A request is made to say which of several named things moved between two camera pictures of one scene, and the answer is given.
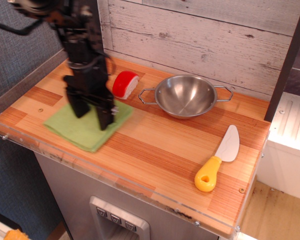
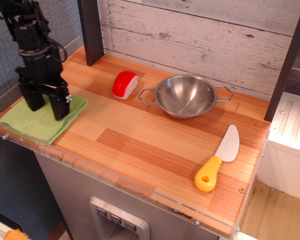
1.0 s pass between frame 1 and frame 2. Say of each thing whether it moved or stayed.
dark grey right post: stayed
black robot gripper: moved
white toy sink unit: stayed
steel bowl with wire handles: stayed
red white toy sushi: stayed
